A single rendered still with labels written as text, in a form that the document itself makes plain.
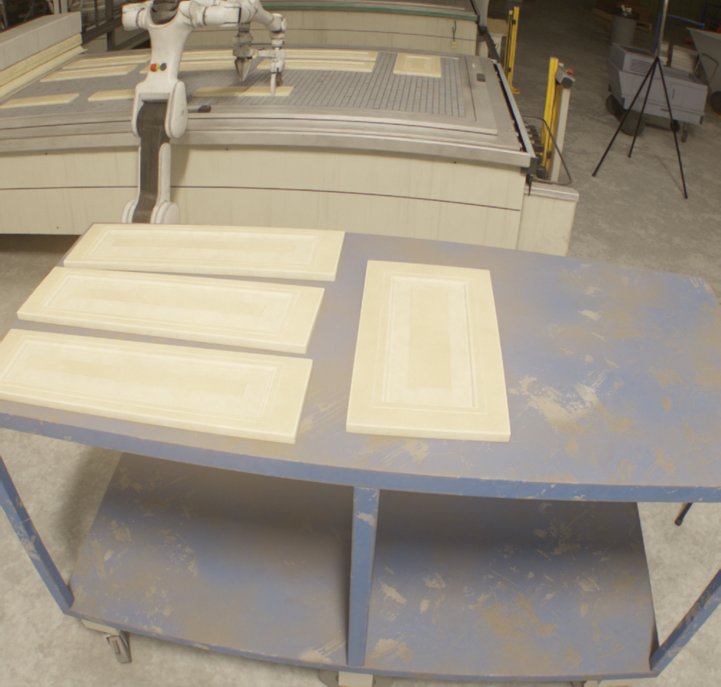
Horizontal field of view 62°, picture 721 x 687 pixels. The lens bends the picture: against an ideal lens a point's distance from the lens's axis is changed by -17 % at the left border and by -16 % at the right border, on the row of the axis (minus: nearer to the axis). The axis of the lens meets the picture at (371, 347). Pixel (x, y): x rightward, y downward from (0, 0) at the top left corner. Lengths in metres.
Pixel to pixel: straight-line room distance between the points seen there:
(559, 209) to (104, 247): 2.06
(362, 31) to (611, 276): 5.60
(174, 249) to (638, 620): 1.52
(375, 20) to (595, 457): 6.13
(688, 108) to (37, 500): 6.12
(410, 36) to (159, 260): 5.64
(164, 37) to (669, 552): 2.69
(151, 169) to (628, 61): 4.71
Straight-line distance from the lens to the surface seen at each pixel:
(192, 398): 1.17
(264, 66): 3.92
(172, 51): 2.74
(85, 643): 2.15
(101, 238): 1.70
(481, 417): 1.13
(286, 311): 1.33
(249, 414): 1.13
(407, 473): 1.06
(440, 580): 1.83
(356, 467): 1.06
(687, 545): 2.53
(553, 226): 3.13
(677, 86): 6.61
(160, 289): 1.46
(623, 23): 11.74
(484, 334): 1.31
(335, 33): 7.02
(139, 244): 1.63
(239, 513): 1.96
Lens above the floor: 1.82
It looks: 38 degrees down
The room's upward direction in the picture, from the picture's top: 3 degrees clockwise
